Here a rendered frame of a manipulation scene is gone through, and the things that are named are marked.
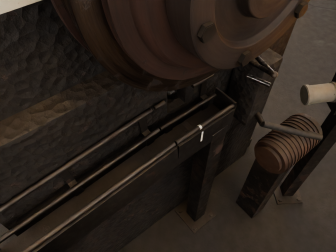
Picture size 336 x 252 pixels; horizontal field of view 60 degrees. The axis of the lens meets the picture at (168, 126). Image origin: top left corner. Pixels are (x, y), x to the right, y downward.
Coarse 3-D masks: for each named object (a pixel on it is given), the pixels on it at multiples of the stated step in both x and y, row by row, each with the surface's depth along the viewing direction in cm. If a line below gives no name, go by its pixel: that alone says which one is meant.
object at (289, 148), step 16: (304, 128) 94; (320, 128) 96; (256, 144) 96; (272, 144) 90; (288, 144) 91; (304, 144) 92; (256, 160) 104; (272, 160) 91; (288, 160) 90; (256, 176) 109; (272, 176) 101; (240, 192) 126; (256, 192) 115; (272, 192) 117; (256, 208) 121
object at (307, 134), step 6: (258, 114) 87; (258, 120) 87; (264, 120) 86; (264, 126) 86; (270, 126) 86; (276, 126) 87; (282, 126) 88; (288, 132) 89; (294, 132) 89; (300, 132) 89; (306, 132) 89; (312, 132) 89; (312, 138) 89; (318, 138) 89
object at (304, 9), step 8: (296, 8) 45; (304, 8) 45; (296, 16) 46; (208, 24) 33; (200, 32) 33; (208, 32) 33; (200, 40) 34; (208, 40) 34; (240, 56) 43; (248, 56) 43; (240, 64) 44
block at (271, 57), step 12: (264, 60) 73; (276, 60) 74; (240, 72) 79; (252, 72) 76; (264, 72) 73; (240, 84) 82; (252, 84) 78; (240, 96) 84; (252, 96) 80; (264, 96) 83; (240, 108) 87; (252, 108) 84; (240, 120) 90; (252, 120) 90
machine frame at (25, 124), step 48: (48, 0) 44; (0, 48) 44; (48, 48) 49; (0, 96) 49; (48, 96) 55; (96, 96) 56; (144, 96) 65; (192, 96) 79; (0, 144) 49; (48, 144) 56; (144, 144) 79; (240, 144) 135; (0, 192) 56; (48, 192) 65; (144, 192) 99; (96, 240) 100
